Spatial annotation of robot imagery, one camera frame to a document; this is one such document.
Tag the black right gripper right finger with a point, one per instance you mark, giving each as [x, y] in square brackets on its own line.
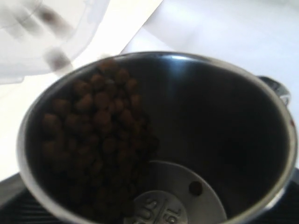
[287, 209]

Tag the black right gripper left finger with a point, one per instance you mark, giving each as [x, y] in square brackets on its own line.
[18, 206]

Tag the steel mug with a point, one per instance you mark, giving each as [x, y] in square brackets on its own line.
[227, 142]

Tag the clear plastic container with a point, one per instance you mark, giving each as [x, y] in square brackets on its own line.
[38, 36]

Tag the brown pellets in right mug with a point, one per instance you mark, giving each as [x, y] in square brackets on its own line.
[98, 143]

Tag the white plastic tray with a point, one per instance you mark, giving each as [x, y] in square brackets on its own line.
[261, 36]

